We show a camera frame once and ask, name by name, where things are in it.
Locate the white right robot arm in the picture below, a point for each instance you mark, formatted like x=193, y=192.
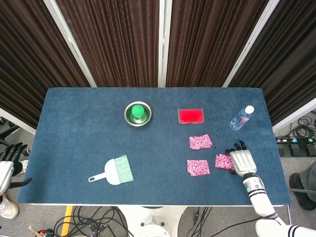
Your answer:
x=261, y=205

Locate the black trouser leg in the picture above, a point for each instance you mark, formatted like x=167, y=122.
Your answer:
x=17, y=169

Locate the pale green hand brush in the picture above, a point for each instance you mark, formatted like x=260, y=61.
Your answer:
x=112, y=172

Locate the yellow floor tape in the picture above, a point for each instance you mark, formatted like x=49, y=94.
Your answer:
x=66, y=219

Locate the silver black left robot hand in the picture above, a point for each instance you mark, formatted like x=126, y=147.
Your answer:
x=6, y=172

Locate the clear plastic water bottle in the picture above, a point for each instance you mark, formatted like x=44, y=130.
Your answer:
x=239, y=122

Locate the red ink pad case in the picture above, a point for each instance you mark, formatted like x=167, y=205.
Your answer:
x=190, y=116

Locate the black shoe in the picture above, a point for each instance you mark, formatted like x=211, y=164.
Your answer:
x=300, y=184

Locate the blue fabric table cover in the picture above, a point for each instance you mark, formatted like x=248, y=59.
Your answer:
x=86, y=138

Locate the wooden stick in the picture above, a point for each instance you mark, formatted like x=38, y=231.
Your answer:
x=32, y=230

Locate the brown fabric partition panel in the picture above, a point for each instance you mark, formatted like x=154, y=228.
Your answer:
x=209, y=42
x=24, y=61
x=288, y=61
x=116, y=42

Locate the white sneaker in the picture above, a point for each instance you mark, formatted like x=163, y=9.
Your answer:
x=7, y=207
x=24, y=166

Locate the stainless steel bowl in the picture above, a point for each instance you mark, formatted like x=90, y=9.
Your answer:
x=142, y=122

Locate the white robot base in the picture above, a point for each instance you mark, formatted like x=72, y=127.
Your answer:
x=153, y=230

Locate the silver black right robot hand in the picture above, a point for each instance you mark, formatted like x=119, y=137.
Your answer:
x=243, y=163

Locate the black wheeled stand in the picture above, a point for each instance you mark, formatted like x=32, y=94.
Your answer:
x=10, y=130

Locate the green ball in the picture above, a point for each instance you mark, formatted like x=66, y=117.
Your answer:
x=137, y=111

